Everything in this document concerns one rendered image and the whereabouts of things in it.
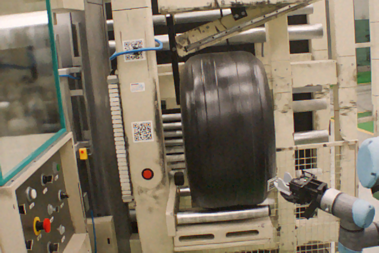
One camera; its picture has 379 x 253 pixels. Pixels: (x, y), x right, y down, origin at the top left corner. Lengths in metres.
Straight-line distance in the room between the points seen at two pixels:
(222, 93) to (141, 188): 0.49
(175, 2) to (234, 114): 0.61
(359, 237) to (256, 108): 0.51
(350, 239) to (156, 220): 0.74
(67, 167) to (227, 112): 0.57
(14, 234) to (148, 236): 0.78
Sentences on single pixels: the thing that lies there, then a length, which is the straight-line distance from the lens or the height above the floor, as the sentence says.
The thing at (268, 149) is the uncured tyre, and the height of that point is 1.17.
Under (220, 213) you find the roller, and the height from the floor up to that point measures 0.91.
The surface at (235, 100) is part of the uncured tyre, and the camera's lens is 1.48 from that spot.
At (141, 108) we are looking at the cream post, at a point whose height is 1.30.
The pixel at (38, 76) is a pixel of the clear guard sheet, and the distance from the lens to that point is 1.39.
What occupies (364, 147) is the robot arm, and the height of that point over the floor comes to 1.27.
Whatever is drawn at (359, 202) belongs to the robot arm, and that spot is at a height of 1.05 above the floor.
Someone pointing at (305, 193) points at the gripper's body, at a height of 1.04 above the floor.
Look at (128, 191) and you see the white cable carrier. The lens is 1.76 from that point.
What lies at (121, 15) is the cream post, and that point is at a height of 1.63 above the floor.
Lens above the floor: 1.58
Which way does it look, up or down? 11 degrees down
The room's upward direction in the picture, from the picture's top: 5 degrees counter-clockwise
